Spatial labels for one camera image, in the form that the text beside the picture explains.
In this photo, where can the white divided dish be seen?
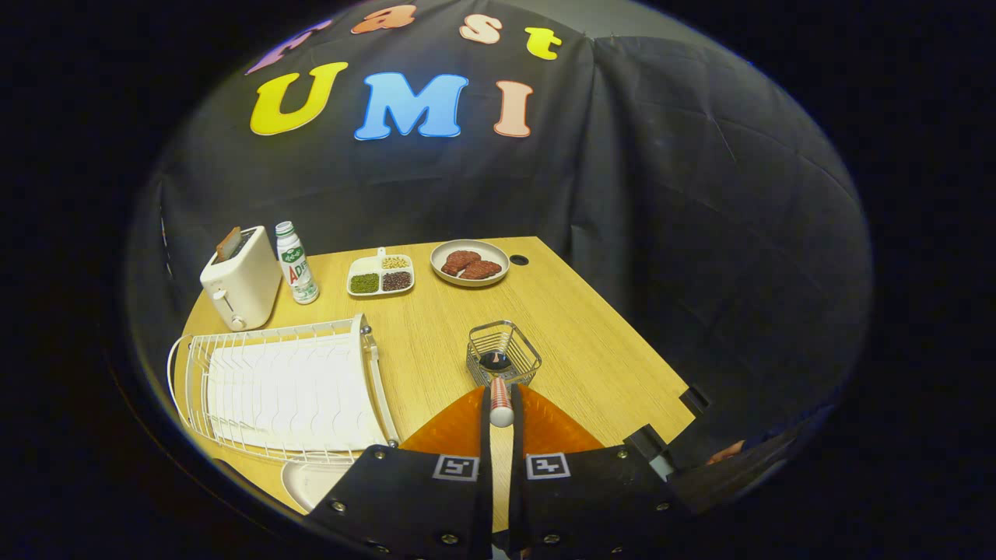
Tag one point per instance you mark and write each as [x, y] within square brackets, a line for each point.
[362, 264]

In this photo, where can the pile of green beans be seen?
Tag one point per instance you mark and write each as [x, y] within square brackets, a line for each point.
[364, 283]

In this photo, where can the white toaster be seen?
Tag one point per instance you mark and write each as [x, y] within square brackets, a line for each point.
[249, 288]

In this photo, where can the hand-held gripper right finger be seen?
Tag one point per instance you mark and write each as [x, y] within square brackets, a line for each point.
[519, 498]

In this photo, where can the beige plate with meat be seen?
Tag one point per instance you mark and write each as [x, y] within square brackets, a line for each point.
[447, 246]

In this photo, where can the pile of yellow beans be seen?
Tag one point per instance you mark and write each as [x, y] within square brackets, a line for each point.
[395, 262]

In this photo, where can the black backdrop cloth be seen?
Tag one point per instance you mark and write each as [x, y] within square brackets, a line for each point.
[700, 233]

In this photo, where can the beige round plate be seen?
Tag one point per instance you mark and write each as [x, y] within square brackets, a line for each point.
[311, 482]

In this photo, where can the brown meat patty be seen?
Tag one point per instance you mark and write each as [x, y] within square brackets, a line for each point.
[459, 261]
[484, 270]

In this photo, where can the pile of dark beans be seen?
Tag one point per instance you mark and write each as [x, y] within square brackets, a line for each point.
[397, 281]

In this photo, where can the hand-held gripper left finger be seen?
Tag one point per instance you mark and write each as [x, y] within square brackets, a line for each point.
[482, 498]

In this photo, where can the brown toast slice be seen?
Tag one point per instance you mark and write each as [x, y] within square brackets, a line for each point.
[228, 245]

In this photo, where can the white drip tray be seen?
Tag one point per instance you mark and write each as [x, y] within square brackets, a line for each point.
[296, 397]

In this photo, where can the white bottle with green label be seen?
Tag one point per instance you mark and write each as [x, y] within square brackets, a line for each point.
[296, 268]

